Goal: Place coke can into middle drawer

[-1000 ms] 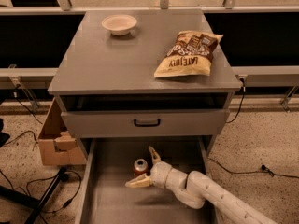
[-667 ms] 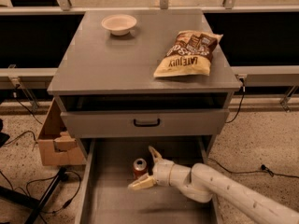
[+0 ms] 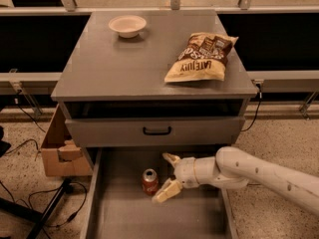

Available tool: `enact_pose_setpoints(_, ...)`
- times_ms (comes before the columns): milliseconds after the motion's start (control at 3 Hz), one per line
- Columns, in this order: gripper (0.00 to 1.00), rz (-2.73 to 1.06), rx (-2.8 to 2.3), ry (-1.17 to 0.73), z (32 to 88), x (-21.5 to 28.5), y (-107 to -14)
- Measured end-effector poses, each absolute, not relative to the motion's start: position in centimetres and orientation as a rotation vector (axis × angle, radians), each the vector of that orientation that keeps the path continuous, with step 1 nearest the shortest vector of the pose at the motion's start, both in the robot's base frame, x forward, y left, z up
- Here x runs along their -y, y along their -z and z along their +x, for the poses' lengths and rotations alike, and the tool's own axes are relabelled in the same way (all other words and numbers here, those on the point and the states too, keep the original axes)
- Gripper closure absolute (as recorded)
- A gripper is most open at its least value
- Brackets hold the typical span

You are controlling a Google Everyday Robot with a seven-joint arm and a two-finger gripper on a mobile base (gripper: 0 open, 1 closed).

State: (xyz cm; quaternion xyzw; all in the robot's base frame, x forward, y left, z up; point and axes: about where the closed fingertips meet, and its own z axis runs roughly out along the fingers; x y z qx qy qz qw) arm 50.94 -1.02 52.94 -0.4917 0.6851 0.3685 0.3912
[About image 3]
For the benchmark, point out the white bowl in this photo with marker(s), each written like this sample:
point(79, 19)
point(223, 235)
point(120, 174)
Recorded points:
point(127, 26)

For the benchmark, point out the open grey middle drawer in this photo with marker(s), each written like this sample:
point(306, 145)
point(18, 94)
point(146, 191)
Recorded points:
point(118, 208)

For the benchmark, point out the metal railing bracket left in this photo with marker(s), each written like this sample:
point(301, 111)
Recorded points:
point(34, 105)

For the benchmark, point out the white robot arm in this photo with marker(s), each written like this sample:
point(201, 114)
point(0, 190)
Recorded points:
point(232, 168)

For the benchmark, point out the red coke can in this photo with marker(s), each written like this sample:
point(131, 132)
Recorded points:
point(150, 182)

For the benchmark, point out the grey top drawer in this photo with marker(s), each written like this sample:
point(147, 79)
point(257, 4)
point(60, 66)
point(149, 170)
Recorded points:
point(129, 132)

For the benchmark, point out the yellow brown chips bag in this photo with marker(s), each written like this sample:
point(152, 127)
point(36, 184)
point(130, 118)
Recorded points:
point(204, 58)

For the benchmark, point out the grey drawer cabinet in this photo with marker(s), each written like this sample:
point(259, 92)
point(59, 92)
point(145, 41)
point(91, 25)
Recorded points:
point(109, 77)

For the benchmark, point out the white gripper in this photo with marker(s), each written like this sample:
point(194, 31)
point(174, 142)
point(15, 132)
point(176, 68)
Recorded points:
point(185, 172)

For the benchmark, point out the cardboard box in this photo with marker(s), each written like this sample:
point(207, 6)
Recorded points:
point(60, 155)

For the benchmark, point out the black drawer handle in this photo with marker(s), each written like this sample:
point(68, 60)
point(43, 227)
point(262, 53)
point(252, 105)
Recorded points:
point(156, 132)

